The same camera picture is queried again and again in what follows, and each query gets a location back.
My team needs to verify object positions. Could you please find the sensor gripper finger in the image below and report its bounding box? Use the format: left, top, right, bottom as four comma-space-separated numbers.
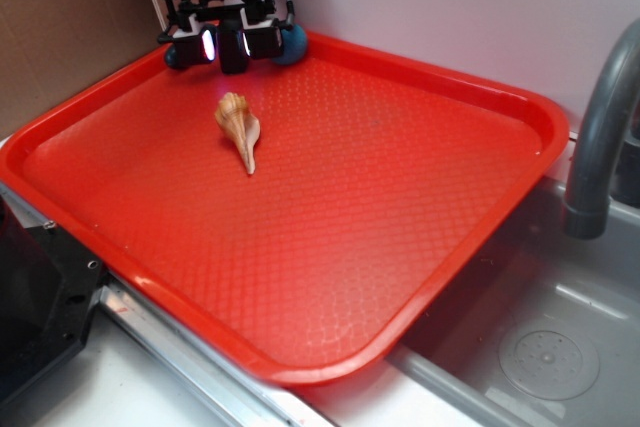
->
242, 19, 284, 59
157, 24, 216, 69

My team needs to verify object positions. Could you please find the black box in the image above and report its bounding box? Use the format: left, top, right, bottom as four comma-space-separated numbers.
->
217, 22, 249, 75

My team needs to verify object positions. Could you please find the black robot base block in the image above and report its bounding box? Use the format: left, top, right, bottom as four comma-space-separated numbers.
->
1, 202, 106, 406

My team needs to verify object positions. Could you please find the dark teal oblong object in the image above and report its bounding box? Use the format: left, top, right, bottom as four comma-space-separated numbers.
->
164, 44, 182, 70

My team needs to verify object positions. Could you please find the blue knitted ball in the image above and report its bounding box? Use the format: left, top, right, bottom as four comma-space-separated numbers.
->
271, 24, 308, 66

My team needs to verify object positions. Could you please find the tan spiral seashell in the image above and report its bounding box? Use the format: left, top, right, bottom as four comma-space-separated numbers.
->
214, 92, 261, 175

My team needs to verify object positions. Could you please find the brown cardboard panel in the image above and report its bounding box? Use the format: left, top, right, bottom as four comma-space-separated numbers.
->
1, 0, 166, 138

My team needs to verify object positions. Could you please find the red plastic tray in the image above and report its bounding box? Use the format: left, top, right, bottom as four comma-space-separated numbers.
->
1, 34, 568, 386

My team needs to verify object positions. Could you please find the grey curved faucet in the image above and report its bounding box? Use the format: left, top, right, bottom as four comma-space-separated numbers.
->
562, 21, 639, 239

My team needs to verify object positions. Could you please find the grey plastic sink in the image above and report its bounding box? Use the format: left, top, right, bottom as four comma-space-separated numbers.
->
389, 180, 639, 426

